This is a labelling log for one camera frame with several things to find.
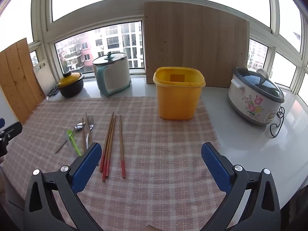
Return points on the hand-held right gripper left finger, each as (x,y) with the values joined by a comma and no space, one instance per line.
(86,166)

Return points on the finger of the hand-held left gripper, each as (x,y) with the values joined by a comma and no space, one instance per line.
(2,122)
(13,130)

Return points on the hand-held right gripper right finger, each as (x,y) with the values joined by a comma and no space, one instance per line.
(215,166)

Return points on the green plastic spoon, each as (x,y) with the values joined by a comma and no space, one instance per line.
(75,144)

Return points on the red wooden chopstick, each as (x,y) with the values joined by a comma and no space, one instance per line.
(83,134)
(111,149)
(122,146)
(105,149)
(108,149)

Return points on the small metal spoon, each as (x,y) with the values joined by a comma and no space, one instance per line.
(91,125)

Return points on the yellow plastic container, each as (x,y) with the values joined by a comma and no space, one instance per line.
(176,101)

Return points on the knotty pine wooden board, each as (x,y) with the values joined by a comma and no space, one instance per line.
(19,81)

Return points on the pink plaid cloth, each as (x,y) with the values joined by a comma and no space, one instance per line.
(156,149)

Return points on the black pot with yellow lid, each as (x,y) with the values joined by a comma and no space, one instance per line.
(71,86)

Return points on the floral white rice cooker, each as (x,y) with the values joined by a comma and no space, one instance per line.
(250,96)

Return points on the white and teal electric cooker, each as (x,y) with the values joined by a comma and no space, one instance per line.
(115,77)

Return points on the apartment buildings outside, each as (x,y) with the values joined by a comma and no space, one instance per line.
(108,43)

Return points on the light wooden board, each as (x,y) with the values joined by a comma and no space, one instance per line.
(192,41)

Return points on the white window frame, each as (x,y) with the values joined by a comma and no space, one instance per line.
(96,20)

